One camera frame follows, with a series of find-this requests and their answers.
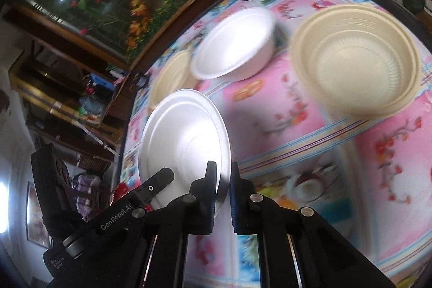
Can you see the cream plate on table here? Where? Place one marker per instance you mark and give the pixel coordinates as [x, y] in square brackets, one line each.
[168, 78]

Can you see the white foam bowl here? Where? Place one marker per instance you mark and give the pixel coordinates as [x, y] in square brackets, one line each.
[233, 45]

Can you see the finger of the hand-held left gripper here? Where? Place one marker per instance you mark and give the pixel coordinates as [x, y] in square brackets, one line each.
[157, 181]

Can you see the blue water jug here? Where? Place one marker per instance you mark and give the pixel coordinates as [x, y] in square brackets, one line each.
[91, 105]

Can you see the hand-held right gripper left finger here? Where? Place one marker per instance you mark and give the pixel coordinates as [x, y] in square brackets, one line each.
[212, 203]

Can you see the large cream plastic bowl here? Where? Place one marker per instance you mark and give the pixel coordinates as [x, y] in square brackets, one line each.
[354, 62]

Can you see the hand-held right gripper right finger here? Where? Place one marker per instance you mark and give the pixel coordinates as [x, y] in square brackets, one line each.
[233, 207]

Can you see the purple patterned cloth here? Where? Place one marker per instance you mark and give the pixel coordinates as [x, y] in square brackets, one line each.
[86, 193]

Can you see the dark wooden display shelf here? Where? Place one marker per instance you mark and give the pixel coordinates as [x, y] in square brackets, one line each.
[50, 72]

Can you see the framed wall picture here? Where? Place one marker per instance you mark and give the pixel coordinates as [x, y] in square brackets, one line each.
[37, 213]

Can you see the white foam plate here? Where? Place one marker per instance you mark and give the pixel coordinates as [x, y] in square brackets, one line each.
[182, 139]

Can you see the fluorescent ceiling light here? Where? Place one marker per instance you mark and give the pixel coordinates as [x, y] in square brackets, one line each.
[2, 207]

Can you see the printed pink fruit tablecloth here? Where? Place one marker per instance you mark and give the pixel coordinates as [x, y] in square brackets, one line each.
[270, 126]

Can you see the red object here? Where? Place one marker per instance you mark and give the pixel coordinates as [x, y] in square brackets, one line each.
[123, 192]

